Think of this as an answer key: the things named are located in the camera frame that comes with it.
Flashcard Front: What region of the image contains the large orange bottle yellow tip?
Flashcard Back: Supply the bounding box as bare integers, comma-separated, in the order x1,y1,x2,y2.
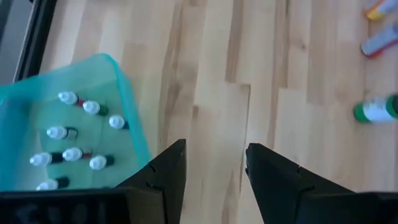
365,0,398,22

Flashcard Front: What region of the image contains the teal plastic bin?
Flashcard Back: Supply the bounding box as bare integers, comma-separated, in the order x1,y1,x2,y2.
0,53,152,191

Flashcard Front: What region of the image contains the small dark red dropper bottle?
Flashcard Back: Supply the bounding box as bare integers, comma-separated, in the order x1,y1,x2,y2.
62,147,93,162

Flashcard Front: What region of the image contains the large red bottle orange tip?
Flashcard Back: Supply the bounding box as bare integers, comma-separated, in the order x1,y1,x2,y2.
360,21,398,59

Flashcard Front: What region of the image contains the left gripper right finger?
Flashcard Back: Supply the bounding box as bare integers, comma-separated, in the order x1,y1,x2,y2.
244,142,358,224

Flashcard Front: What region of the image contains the large green food colouring bottle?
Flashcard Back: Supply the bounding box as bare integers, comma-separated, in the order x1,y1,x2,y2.
353,94,398,124

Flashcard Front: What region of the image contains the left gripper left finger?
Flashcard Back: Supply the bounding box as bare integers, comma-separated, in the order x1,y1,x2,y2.
113,139,187,224

